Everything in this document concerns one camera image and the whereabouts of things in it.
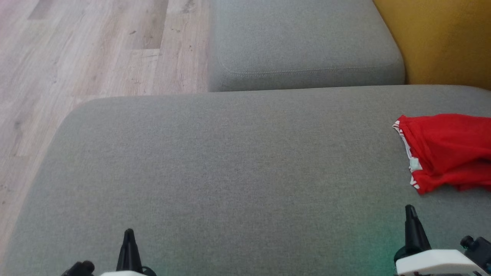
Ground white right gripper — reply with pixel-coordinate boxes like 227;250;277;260
396;205;480;276

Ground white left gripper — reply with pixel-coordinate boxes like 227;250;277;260
101;229;148;276

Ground red garment with white label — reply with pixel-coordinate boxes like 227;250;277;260
392;113;491;195

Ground large grey sofa chaise cushion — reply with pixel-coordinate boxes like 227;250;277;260
0;85;491;276

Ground wide yellow sofa backrest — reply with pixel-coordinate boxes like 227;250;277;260
372;0;491;91

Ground grey sofa seat cushion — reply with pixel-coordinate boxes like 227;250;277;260
208;0;406;93

